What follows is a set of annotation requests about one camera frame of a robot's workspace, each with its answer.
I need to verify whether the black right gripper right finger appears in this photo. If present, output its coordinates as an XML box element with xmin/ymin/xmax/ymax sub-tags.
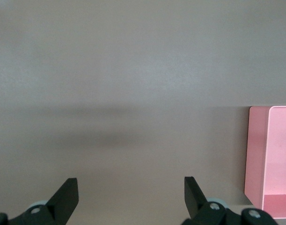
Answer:
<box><xmin>181</xmin><ymin>177</ymin><xmax>278</xmax><ymax>225</ymax></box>

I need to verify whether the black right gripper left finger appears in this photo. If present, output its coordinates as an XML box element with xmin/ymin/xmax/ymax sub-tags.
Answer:
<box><xmin>0</xmin><ymin>178</ymin><xmax>79</xmax><ymax>225</ymax></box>

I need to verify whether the pink plastic bin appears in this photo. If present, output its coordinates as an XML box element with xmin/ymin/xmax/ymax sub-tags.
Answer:
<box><xmin>244</xmin><ymin>105</ymin><xmax>286</xmax><ymax>220</ymax></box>

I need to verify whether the brown table mat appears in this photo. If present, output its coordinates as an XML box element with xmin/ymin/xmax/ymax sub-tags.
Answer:
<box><xmin>0</xmin><ymin>0</ymin><xmax>286</xmax><ymax>225</ymax></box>

